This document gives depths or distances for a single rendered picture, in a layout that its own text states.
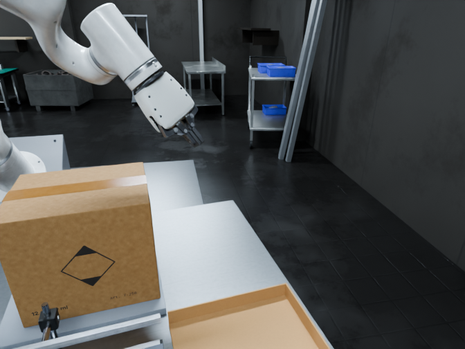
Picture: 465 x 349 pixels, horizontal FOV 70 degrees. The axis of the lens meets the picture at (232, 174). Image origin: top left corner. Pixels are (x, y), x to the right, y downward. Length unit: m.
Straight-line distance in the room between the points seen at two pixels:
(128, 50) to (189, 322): 0.61
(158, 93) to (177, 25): 6.70
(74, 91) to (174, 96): 5.93
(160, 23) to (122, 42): 6.69
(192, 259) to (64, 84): 5.88
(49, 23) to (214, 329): 0.69
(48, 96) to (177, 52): 2.61
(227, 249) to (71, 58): 0.66
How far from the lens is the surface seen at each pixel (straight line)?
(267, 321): 0.85
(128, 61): 0.73
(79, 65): 0.78
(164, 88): 0.74
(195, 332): 0.83
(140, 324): 0.70
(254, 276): 0.96
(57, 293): 0.86
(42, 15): 0.69
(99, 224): 0.75
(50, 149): 1.35
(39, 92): 6.93
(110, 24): 0.74
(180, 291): 0.93
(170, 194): 1.38
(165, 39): 7.42
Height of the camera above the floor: 1.47
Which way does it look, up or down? 24 degrees down
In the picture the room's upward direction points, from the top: straight up
